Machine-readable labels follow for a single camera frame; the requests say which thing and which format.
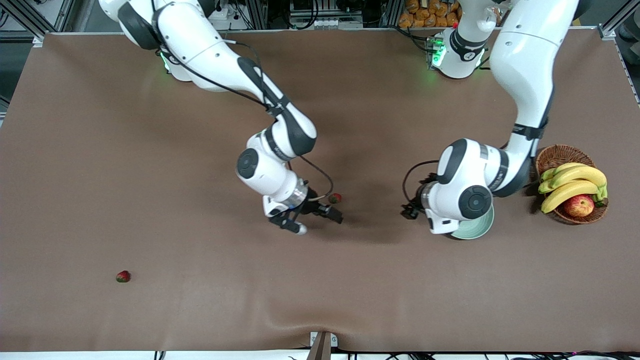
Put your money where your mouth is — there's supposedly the greenish yellow banana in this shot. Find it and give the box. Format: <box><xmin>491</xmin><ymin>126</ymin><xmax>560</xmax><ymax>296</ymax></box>
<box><xmin>540</xmin><ymin>162</ymin><xmax>588</xmax><ymax>183</ymax></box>

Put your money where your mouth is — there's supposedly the aluminium frame rail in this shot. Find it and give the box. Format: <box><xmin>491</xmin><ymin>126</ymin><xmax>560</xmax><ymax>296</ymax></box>
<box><xmin>0</xmin><ymin>0</ymin><xmax>76</xmax><ymax>49</ymax></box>
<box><xmin>599</xmin><ymin>10</ymin><xmax>640</xmax><ymax>106</ymax></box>

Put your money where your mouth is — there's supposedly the aluminium frame post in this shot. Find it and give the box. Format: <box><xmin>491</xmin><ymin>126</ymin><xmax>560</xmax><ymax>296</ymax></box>
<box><xmin>382</xmin><ymin>0</ymin><xmax>405</xmax><ymax>28</ymax></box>
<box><xmin>247</xmin><ymin>0</ymin><xmax>268</xmax><ymax>30</ymax></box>

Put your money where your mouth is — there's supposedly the large yellow banana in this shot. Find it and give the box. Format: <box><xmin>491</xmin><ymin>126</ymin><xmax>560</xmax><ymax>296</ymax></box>
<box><xmin>549</xmin><ymin>165</ymin><xmax>608</xmax><ymax>191</ymax></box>

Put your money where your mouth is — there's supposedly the pile of orange packaged buns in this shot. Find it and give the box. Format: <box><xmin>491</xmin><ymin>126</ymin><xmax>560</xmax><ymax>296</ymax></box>
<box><xmin>398</xmin><ymin>0</ymin><xmax>463</xmax><ymax>29</ymax></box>

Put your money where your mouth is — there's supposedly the red apple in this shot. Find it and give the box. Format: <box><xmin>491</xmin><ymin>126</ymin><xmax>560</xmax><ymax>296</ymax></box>
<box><xmin>563</xmin><ymin>194</ymin><xmax>596</xmax><ymax>218</ymax></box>

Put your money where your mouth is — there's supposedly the brown table cover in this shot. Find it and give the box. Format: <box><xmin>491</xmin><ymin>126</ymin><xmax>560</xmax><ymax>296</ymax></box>
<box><xmin>0</xmin><ymin>27</ymin><xmax>640</xmax><ymax>353</ymax></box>

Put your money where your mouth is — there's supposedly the brown wicker basket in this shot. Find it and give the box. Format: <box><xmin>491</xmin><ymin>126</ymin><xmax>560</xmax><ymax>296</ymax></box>
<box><xmin>534</xmin><ymin>144</ymin><xmax>610</xmax><ymax>225</ymax></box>

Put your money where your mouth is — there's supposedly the pale green plate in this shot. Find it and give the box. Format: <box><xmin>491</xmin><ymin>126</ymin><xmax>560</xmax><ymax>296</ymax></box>
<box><xmin>450</xmin><ymin>205</ymin><xmax>496</xmax><ymax>241</ymax></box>

